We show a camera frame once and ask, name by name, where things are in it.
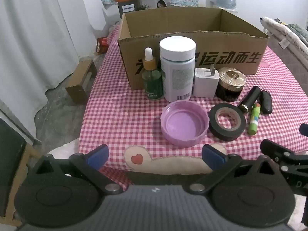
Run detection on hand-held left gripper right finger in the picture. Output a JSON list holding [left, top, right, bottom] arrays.
[[189, 144, 282, 194]]

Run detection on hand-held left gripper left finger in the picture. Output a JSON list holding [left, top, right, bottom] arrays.
[[28, 144, 123, 194]]

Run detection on green glue stick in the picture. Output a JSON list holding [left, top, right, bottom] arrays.
[[248, 102, 261, 136]]

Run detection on black electrical tape roll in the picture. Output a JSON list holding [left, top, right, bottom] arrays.
[[208, 103, 246, 141]]

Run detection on purple plastic lid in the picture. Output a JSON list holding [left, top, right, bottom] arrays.
[[160, 100, 209, 147]]

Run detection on black oval key fob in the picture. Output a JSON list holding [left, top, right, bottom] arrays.
[[259, 90, 273, 114]]

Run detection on black lipstick tube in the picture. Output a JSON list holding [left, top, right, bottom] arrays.
[[237, 86, 261, 113]]

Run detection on black jar with gold lid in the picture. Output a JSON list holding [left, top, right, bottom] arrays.
[[215, 67, 246, 102]]

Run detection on white charger plug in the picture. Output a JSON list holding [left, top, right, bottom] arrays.
[[193, 64, 220, 97]]

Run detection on tall white-lidded plastic bottle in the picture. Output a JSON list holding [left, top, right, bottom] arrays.
[[159, 37, 196, 103]]

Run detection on green glass dropper bottle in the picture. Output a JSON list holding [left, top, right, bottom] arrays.
[[142, 48, 163, 101]]

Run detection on large brown cardboard box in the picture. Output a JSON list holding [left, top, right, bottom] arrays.
[[117, 7, 269, 90]]

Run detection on red checked tablecloth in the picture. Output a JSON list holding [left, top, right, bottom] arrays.
[[78, 26, 308, 190]]

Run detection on grey cushion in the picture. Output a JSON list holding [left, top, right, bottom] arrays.
[[267, 32, 308, 87]]

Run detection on small brown cardboard box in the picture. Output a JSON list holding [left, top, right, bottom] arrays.
[[65, 59, 98, 105]]

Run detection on wooden chair with dark cushion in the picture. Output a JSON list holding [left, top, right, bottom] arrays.
[[0, 118, 41, 227]]

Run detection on white fleece blanket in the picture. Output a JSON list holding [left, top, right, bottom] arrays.
[[260, 17, 308, 60]]

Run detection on red drink cans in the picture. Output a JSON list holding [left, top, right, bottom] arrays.
[[96, 37, 110, 53]]

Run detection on white curtain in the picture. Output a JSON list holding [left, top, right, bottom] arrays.
[[0, 0, 109, 140]]

